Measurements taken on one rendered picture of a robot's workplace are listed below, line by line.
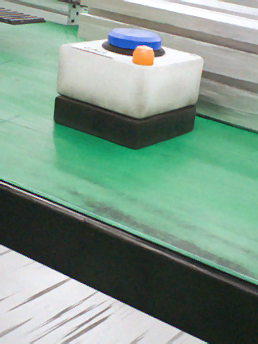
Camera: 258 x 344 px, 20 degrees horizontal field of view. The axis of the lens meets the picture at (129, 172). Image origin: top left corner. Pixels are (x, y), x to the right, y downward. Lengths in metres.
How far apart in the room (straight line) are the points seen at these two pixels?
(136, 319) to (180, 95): 0.88
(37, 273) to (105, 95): 1.01
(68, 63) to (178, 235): 0.20
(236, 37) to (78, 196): 0.23
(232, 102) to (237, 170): 0.11
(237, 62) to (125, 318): 0.86
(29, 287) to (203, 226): 1.06
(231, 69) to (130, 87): 0.12
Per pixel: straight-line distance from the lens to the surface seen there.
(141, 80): 0.50
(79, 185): 0.44
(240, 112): 0.61
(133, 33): 0.55
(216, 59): 0.61
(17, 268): 1.52
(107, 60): 0.52
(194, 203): 0.44
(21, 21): 0.80
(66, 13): 1.00
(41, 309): 1.39
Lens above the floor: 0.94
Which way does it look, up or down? 20 degrees down
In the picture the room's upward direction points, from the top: 7 degrees clockwise
